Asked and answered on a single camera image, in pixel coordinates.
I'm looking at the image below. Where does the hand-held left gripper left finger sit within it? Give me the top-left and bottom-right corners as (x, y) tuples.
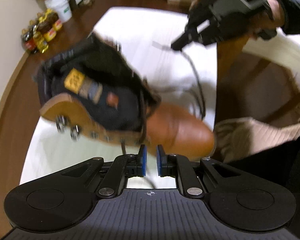
(61, 145), (147, 198)

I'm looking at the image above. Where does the cluster of cooking oil bottles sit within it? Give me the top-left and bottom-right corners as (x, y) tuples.
(20, 8), (63, 55)

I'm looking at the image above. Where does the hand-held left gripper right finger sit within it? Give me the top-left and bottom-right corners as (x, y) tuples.
(157, 145), (242, 198)

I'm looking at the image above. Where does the dark brown shoelace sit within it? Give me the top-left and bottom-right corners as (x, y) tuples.
(120, 50), (207, 189)

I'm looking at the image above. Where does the beige quilted seat cushion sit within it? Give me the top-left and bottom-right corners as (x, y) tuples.
(212, 116), (300, 164)

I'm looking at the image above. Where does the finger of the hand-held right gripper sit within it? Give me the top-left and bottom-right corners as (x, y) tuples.
(187, 0), (222, 34)
(170, 25), (225, 52)

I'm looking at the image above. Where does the person's right hand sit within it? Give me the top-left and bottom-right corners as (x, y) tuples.
(250, 0), (287, 39)

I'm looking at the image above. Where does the white plastic bucket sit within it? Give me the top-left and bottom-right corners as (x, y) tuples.
(44, 0), (73, 22)

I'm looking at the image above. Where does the tan leather boot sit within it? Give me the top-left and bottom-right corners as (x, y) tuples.
(37, 31), (217, 162)

